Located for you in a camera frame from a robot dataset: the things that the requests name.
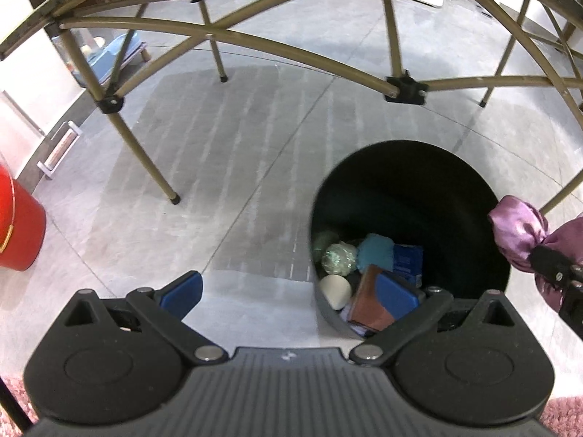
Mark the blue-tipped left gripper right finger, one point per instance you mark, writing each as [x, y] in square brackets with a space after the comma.
[415, 312]

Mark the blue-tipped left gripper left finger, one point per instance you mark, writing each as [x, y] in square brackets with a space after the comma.
[163, 310]

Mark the pink layered sponge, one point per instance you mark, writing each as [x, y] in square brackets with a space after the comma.
[366, 311]

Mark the blue cardboard box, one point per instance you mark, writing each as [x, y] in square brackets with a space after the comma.
[408, 263]

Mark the purple satin scrunchie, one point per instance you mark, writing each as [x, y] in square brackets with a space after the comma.
[519, 228]

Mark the light blue plush toy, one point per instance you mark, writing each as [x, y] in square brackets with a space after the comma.
[375, 250]

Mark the white tape roll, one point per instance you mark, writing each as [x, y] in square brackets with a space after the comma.
[336, 290]

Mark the black round trash bin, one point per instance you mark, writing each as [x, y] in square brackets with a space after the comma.
[416, 194]

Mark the crumpled clear plastic wrap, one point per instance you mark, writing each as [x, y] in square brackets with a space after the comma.
[339, 259]

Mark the pink shaggy rug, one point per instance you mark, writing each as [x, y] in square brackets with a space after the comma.
[563, 416]

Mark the red plastic bucket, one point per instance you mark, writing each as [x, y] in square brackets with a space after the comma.
[23, 224]

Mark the blue pet water dispenser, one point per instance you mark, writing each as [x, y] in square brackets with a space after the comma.
[101, 53]

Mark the tan folding camping table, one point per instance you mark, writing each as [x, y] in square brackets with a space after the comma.
[67, 15]

